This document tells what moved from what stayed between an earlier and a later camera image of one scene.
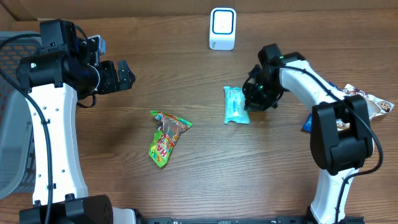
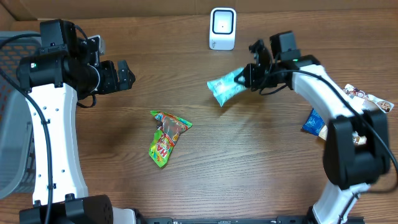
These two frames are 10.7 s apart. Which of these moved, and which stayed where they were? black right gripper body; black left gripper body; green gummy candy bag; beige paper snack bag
Moved: black right gripper body
Stayed: beige paper snack bag; black left gripper body; green gummy candy bag
